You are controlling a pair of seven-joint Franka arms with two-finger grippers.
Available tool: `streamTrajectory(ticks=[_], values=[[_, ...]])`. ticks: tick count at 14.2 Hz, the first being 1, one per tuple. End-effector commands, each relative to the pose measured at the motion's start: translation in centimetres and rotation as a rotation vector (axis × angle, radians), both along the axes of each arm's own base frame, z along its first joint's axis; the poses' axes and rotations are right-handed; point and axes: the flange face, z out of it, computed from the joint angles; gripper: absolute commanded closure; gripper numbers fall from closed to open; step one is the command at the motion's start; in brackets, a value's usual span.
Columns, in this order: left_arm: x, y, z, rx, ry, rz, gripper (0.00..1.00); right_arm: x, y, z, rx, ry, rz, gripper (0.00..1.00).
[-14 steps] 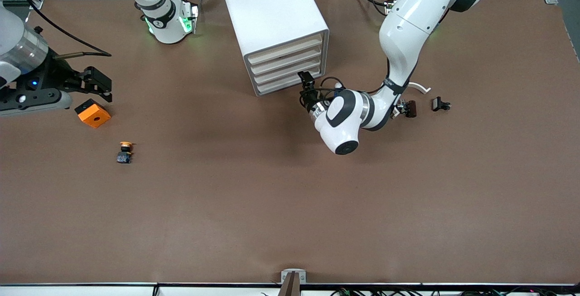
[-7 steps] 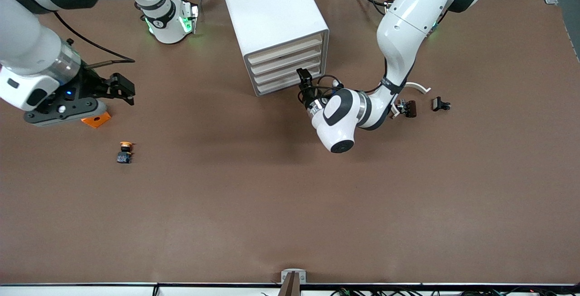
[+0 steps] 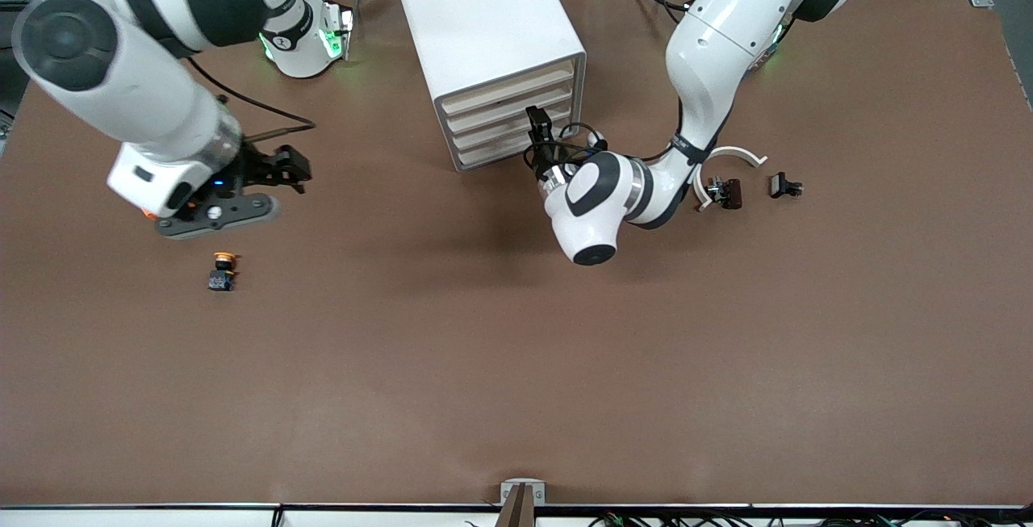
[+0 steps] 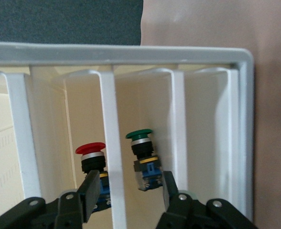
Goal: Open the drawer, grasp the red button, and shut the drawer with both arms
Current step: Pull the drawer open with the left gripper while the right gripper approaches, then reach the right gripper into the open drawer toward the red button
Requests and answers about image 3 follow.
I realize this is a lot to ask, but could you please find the orange push button with block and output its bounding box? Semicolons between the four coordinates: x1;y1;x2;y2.
207;251;241;292

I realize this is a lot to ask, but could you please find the black component with metal clip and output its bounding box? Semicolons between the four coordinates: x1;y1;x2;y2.
706;178;743;211

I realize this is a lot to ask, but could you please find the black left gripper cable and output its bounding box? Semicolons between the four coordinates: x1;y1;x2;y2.
523;122;608;182

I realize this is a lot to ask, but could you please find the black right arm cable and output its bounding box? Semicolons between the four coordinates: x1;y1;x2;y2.
186;55;317;144

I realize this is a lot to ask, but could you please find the white curved plastic ring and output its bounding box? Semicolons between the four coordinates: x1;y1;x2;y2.
694;146;767;213

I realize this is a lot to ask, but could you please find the metal bracket with brown post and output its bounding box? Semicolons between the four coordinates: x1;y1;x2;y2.
500;479;546;527

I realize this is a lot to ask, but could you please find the black cable bundle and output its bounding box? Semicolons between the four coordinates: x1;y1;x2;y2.
589;511;1033;527

